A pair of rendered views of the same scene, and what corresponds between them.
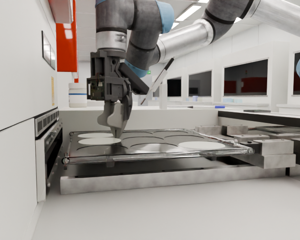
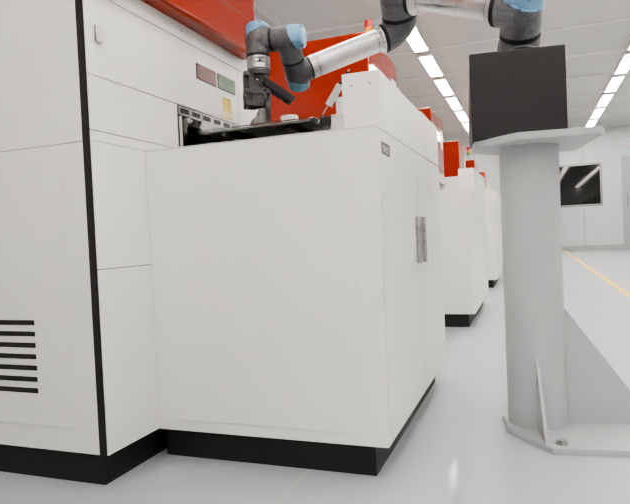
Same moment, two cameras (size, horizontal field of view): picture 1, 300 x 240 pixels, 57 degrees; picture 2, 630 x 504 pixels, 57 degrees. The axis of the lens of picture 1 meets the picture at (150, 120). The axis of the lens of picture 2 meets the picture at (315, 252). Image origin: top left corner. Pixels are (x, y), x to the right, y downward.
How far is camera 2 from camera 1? 142 cm
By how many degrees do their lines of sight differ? 35
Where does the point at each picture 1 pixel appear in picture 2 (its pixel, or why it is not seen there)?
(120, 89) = (261, 97)
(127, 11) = (262, 38)
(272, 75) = not seen: outside the picture
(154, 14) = (283, 35)
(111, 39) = (251, 61)
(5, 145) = (142, 97)
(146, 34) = (284, 52)
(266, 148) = (335, 118)
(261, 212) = not seen: hidden behind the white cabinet
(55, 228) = not seen: hidden behind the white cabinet
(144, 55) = (292, 70)
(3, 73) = (141, 73)
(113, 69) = (257, 83)
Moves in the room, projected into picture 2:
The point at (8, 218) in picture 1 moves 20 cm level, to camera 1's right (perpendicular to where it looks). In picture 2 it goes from (143, 122) to (196, 109)
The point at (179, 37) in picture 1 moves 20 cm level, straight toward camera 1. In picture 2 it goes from (337, 49) to (296, 34)
